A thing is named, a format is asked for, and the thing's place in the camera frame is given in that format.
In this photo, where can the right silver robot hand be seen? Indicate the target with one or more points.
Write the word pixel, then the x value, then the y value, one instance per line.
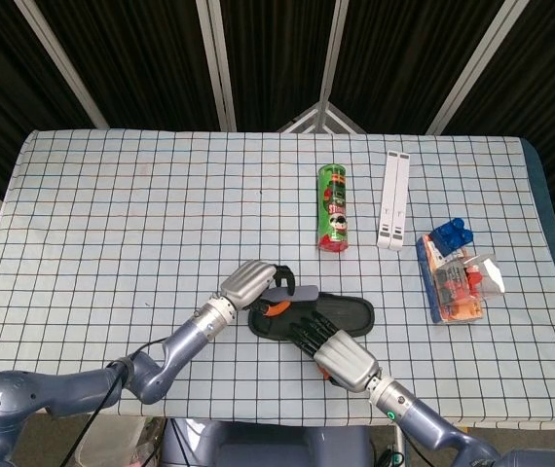
pixel 345 360

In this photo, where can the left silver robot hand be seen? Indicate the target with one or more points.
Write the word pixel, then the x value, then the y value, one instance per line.
pixel 248 282

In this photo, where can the black rubber slipper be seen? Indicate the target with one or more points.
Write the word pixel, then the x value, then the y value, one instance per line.
pixel 345 313

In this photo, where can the grey scrubbing brush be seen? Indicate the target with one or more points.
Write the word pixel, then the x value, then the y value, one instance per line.
pixel 304 293

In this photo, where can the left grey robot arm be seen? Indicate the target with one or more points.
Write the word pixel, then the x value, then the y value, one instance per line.
pixel 170 355

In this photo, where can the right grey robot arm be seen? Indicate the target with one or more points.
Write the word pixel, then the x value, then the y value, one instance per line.
pixel 428 423

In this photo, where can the green Pringles can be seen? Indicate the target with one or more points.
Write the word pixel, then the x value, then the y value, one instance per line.
pixel 333 209

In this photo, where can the blue cardboard box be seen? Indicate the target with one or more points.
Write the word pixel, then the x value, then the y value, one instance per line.
pixel 428 282

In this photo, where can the white checkered tablecloth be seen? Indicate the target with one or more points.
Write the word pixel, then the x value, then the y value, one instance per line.
pixel 136 233

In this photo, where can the grey robot torso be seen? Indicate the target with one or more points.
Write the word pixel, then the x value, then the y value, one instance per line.
pixel 258 445

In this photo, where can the clear plastic packet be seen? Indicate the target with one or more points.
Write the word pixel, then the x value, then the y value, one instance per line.
pixel 482 277

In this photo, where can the blue toy building brick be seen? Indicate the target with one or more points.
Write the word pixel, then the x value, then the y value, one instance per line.
pixel 450 236

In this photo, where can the white folded stand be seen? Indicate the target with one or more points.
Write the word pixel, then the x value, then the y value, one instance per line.
pixel 394 199

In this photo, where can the dark folding partition screen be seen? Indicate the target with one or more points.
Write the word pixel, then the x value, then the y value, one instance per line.
pixel 136 48

